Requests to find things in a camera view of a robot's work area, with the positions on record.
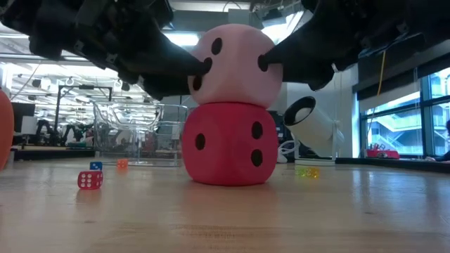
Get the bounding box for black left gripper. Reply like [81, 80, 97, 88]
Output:
[72, 0, 214, 101]

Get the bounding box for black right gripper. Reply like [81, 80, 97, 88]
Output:
[257, 0, 378, 91]

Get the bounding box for large pink foam die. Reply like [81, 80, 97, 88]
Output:
[187, 23, 284, 109]

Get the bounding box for large red foam die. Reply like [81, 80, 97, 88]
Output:
[181, 101, 279, 187]

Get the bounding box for small yellow die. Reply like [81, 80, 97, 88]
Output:
[295, 167, 321, 179]

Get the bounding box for small red die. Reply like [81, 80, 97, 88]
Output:
[77, 170, 104, 191]

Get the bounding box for large orange foam die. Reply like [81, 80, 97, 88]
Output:
[0, 89, 15, 171]

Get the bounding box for clear plastic bin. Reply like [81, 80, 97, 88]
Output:
[92, 100, 190, 167]

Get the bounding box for red tray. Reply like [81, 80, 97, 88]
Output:
[366, 147, 401, 160]

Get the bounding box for black monitor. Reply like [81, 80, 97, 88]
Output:
[11, 101, 37, 136]

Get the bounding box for yellow cable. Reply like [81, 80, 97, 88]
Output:
[377, 50, 387, 96]

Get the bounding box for black metal stand frame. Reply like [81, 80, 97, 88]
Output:
[53, 84, 113, 147]

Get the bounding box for white lamp cable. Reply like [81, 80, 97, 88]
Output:
[276, 139, 300, 164]

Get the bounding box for black aluminium table frame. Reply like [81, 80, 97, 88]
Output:
[12, 147, 450, 174]

